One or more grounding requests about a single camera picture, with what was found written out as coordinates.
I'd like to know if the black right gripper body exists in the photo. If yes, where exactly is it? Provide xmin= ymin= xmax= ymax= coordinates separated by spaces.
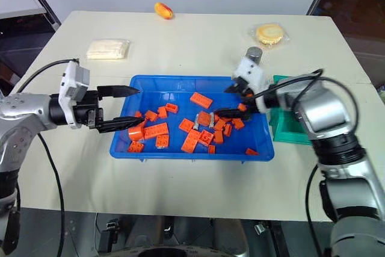
xmin=233 ymin=77 xmax=260 ymax=116

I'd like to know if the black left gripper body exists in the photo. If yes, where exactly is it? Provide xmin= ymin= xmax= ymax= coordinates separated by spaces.
xmin=72 ymin=89 xmax=105 ymax=132

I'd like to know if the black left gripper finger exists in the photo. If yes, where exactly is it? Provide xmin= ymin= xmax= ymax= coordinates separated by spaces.
xmin=96 ymin=84 xmax=142 ymax=100
xmin=98 ymin=116 xmax=146 ymax=134

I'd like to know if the blue plastic bin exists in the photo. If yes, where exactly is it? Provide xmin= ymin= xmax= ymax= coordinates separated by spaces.
xmin=109 ymin=74 xmax=276 ymax=163

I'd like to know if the green plastic bin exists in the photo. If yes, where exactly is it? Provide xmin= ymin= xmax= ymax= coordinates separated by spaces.
xmin=268 ymin=74 xmax=314 ymax=146

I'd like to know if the round orange toy block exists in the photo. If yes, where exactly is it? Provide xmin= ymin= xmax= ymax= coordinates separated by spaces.
xmin=128 ymin=124 xmax=146 ymax=142

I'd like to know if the long orange toy brick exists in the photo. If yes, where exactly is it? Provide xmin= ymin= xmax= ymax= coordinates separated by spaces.
xmin=189 ymin=91 xmax=214 ymax=108
xmin=143 ymin=122 xmax=170 ymax=140
xmin=180 ymin=129 xmax=202 ymax=153

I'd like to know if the grey metal can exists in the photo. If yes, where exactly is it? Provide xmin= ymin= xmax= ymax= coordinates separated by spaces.
xmin=245 ymin=46 xmax=264 ymax=66

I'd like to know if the white wrapped packet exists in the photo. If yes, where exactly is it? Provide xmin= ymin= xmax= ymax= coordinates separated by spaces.
xmin=85 ymin=38 xmax=132 ymax=61

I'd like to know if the wrapped round yellow biscuit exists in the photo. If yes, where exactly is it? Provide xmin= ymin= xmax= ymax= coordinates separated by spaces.
xmin=247 ymin=22 xmax=291 ymax=49

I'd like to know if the yellow red toy fruit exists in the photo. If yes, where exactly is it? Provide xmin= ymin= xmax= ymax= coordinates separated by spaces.
xmin=153 ymin=2 xmax=175 ymax=21

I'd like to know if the black box under table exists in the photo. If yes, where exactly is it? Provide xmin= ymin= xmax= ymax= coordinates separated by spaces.
xmin=98 ymin=218 xmax=122 ymax=253

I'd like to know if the grey robot torso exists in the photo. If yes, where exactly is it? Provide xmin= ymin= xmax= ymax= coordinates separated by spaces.
xmin=122 ymin=217 xmax=251 ymax=257

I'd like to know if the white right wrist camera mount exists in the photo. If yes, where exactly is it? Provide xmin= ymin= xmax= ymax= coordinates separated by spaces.
xmin=232 ymin=56 xmax=269 ymax=115

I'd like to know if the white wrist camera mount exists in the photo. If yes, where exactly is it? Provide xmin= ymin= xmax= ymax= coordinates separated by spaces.
xmin=58 ymin=60 xmax=91 ymax=130
xmin=232 ymin=56 xmax=269 ymax=115

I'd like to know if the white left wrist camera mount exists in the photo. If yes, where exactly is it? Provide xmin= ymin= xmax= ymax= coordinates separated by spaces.
xmin=58 ymin=60 xmax=91 ymax=130

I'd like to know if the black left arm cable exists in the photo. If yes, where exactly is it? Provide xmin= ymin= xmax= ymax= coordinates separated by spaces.
xmin=14 ymin=58 xmax=81 ymax=257

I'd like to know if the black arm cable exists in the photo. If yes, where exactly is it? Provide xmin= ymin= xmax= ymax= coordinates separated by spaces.
xmin=14 ymin=58 xmax=81 ymax=257
xmin=246 ymin=69 xmax=360 ymax=257

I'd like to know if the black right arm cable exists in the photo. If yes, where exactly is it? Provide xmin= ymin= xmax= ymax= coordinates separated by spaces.
xmin=246 ymin=69 xmax=360 ymax=257

